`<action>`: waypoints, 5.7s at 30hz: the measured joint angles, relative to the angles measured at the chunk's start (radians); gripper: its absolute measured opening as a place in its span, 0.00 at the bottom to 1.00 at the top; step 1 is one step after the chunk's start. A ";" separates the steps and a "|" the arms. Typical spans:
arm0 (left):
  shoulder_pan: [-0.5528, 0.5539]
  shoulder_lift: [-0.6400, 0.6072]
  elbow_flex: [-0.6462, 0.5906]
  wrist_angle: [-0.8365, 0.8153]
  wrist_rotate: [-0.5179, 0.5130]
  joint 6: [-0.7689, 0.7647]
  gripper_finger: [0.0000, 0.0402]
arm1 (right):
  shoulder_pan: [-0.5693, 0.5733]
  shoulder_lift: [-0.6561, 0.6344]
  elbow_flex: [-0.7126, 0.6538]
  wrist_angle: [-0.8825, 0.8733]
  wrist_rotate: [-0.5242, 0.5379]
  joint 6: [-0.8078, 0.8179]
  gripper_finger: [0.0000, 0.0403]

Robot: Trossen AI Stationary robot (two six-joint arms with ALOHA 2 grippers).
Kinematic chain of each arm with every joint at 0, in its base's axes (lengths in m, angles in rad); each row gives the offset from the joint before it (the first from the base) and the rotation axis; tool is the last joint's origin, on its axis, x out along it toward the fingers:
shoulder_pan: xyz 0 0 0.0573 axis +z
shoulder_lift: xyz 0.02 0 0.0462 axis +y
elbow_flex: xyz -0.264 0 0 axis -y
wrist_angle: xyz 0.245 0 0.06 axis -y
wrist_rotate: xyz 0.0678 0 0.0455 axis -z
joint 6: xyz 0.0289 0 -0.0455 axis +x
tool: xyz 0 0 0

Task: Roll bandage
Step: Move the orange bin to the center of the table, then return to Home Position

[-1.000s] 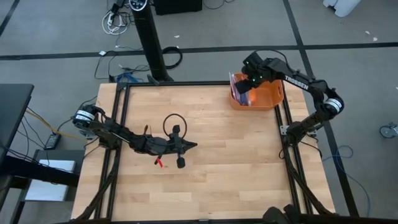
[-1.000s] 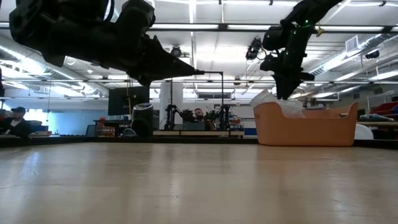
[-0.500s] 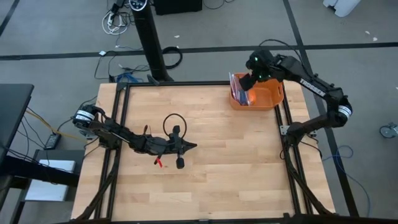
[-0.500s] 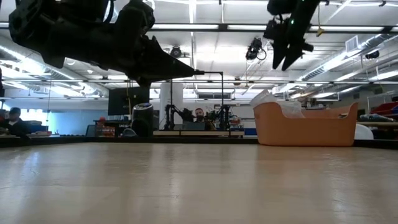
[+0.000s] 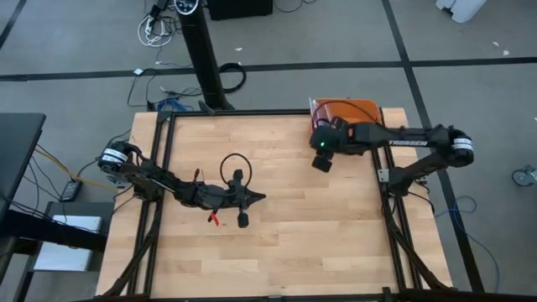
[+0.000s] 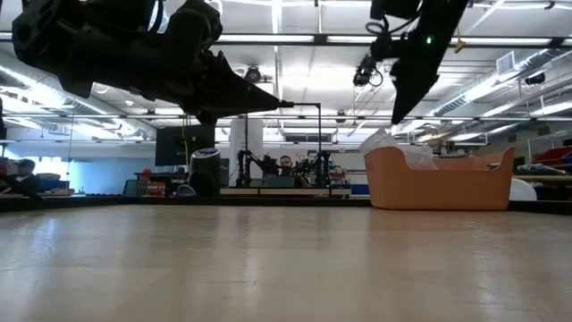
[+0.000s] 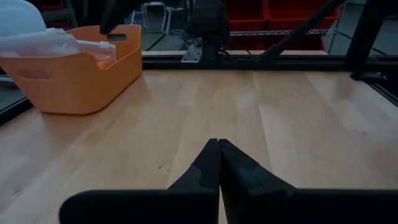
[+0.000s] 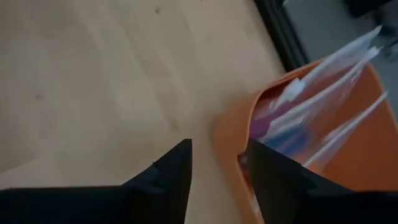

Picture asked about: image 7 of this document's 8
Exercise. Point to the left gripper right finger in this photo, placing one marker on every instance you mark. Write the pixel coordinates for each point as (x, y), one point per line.
(295, 207)

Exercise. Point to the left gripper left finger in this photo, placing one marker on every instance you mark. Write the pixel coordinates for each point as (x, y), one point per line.
(155, 207)

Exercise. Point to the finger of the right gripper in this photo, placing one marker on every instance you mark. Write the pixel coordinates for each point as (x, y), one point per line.
(113, 21)

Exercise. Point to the clear plastic zip bag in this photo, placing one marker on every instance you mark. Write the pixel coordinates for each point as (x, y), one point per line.
(93, 49)

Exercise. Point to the orange elastic bandage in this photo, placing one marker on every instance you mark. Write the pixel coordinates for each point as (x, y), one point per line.
(104, 64)

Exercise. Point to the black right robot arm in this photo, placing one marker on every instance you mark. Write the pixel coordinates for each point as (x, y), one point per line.
(211, 25)

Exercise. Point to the orange plastic bin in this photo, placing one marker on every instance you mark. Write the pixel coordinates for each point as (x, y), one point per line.
(77, 87)

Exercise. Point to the plastic bag with blue item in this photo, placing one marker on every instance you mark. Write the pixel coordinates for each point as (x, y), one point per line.
(37, 43)

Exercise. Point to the white bulky object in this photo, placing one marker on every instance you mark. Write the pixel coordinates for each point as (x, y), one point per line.
(18, 15)

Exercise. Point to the red storage bin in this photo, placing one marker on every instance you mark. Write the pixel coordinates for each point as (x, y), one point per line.
(245, 14)
(298, 15)

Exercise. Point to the white frame chair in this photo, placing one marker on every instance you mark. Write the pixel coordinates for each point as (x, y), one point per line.
(155, 4)

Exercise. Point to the silver metal bracket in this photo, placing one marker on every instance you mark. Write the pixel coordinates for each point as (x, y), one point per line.
(192, 54)

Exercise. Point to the black aluminium table frame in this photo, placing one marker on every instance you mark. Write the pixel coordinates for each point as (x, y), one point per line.
(280, 62)

